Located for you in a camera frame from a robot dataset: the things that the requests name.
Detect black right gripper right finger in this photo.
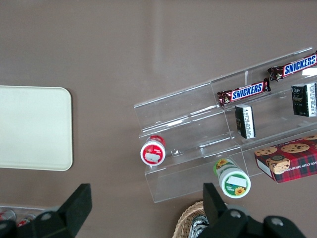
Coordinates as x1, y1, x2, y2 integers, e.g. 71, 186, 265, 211
198, 182, 307, 238

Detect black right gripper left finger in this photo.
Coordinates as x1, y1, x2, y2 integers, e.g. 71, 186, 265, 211
32, 183, 93, 238

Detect light wicker basket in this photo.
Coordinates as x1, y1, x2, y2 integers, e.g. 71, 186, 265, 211
172, 200, 211, 238

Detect cream rectangular tray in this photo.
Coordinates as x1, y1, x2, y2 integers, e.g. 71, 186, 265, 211
0, 85, 74, 172

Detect stacked aluminium foil trays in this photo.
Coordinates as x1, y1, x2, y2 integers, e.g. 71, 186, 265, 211
190, 214, 211, 238

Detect clear acrylic bottle rack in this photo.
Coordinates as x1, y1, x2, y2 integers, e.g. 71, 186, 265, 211
0, 203, 60, 228

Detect green capped small bottle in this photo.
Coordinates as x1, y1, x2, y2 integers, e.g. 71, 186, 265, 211
213, 158, 252, 199

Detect red capped small bottle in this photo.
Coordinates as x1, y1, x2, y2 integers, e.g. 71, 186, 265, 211
140, 135, 166, 166

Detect red plaid cookie box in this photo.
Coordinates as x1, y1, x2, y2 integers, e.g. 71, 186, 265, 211
254, 134, 317, 184

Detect small black box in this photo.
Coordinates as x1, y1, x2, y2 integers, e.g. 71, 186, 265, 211
291, 82, 317, 117
234, 104, 257, 139

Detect clear acrylic stepped display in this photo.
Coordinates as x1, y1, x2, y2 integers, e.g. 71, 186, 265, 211
133, 47, 317, 204

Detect Snickers bar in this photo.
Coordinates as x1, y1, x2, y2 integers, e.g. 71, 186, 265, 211
266, 51, 317, 82
217, 78, 271, 107

